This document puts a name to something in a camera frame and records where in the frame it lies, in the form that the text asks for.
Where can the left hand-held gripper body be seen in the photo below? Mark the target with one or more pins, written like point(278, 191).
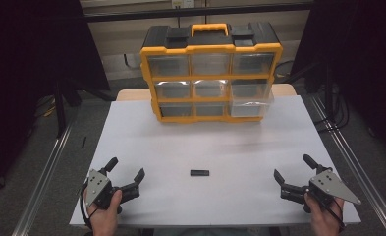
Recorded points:
point(97, 188)

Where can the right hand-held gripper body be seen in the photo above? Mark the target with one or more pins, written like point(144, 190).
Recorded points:
point(328, 187)

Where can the small black rectangular block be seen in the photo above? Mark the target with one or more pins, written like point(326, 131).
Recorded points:
point(199, 172)

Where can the clear plastic drawer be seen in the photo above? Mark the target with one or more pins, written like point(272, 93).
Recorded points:
point(251, 108)

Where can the person's left hand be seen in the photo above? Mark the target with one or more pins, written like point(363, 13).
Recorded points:
point(106, 218)

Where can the person's right hand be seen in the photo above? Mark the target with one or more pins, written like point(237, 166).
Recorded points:
point(324, 219)

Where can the light wooden table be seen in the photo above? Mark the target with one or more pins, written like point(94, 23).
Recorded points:
point(131, 95)

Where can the black metal stand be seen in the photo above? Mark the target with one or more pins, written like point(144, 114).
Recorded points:
point(60, 108)

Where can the black curtain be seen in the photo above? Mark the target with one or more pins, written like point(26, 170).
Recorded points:
point(27, 65)
point(360, 49)

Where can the black horizontal bar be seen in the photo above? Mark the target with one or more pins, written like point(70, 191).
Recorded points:
point(131, 14)

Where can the yellow and black drawer organizer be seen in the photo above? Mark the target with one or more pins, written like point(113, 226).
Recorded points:
point(210, 39)

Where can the aluminium floor rail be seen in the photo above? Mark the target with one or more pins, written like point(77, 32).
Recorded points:
point(43, 178)
point(357, 167)

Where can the white wall outlet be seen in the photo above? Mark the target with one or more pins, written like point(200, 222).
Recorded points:
point(182, 3)

